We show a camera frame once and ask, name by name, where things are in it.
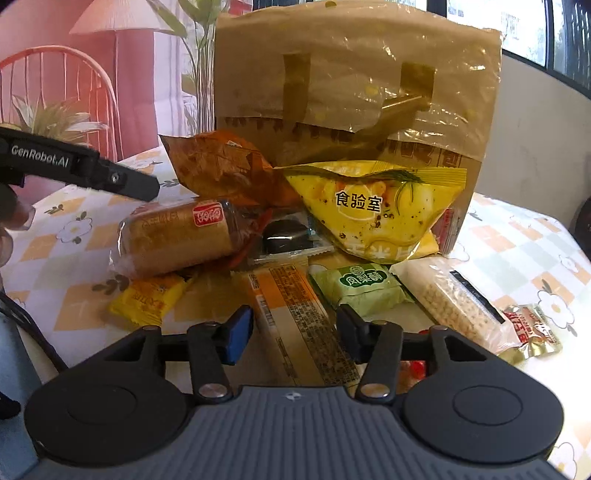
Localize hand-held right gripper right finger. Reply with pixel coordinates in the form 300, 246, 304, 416
336, 304, 489, 402

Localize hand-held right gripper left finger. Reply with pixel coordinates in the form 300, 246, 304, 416
102, 305, 254, 403

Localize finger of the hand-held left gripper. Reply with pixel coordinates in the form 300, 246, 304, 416
96, 159, 161, 202

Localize green pastry packet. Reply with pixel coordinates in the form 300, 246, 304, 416
308, 263, 414, 319

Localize long orange packet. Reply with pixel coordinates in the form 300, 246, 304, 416
231, 263, 365, 388

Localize bread loaf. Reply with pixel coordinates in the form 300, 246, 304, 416
111, 198, 259, 280

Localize orange snack packet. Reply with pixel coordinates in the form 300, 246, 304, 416
159, 130, 301, 208

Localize yellow chip bag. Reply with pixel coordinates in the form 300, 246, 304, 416
274, 160, 468, 265

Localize brown paper bag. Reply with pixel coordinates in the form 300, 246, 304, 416
213, 7, 503, 259

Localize person's left hand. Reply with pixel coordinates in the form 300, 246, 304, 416
0, 184, 37, 268

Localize red wrapped candy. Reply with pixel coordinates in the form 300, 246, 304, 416
399, 360, 428, 393

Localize printed backdrop curtain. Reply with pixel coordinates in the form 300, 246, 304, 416
0, 0, 254, 195

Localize checkered floral tablecloth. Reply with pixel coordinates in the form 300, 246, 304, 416
0, 148, 591, 480

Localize small yellow packet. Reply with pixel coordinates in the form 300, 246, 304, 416
108, 272, 192, 329

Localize white cracker packet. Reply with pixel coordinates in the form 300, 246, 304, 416
392, 256, 522, 356

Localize dark cake in clear wrapper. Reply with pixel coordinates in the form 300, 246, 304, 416
249, 215, 333, 268

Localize small red gold packet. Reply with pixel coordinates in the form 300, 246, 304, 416
499, 302, 563, 365

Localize black framed window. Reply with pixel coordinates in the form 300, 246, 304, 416
402, 0, 591, 100

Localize black cable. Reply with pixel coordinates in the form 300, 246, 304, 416
0, 291, 70, 372

